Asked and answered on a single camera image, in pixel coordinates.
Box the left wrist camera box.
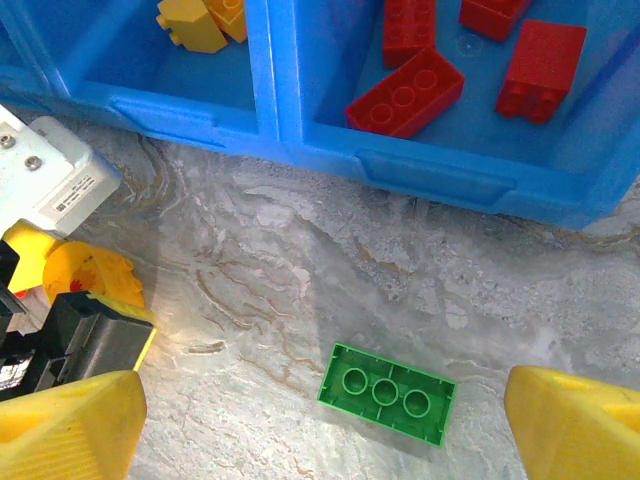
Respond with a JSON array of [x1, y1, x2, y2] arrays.
[[0, 103, 124, 241]]

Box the blue plastic bin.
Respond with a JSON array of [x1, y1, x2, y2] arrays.
[[0, 0, 61, 104], [29, 0, 281, 157], [267, 0, 640, 232]]

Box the yellow sloped lego brick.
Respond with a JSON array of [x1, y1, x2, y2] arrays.
[[155, 0, 235, 54]]

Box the yellow round lego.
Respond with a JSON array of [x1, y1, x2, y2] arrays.
[[42, 238, 147, 309]]

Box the green two-by-four lego brick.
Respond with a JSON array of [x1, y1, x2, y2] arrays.
[[316, 341, 459, 448]]

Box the red two-by-four lego brick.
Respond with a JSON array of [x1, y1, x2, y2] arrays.
[[458, 0, 535, 42], [382, 0, 440, 70], [344, 45, 467, 140]]

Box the red two-by-two lego brick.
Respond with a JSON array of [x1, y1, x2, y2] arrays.
[[494, 19, 589, 126]]

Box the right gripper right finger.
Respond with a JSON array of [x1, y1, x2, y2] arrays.
[[503, 364, 640, 480]]

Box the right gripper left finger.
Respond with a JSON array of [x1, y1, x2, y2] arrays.
[[0, 369, 149, 480]]

